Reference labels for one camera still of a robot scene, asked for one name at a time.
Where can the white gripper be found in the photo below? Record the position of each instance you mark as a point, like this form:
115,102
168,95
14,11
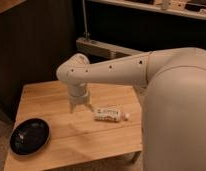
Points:
79,94

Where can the white plastic bottle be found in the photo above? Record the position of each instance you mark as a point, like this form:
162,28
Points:
110,114

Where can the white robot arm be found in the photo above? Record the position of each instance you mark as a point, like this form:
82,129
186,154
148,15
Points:
173,82

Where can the wooden table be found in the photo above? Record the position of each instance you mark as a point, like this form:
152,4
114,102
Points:
75,136

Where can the grey metal beam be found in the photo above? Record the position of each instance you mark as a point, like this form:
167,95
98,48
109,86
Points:
101,49

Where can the metal vertical pole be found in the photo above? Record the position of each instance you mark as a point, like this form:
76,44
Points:
86,31

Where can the wooden shelf board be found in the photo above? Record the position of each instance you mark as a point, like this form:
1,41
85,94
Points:
183,8

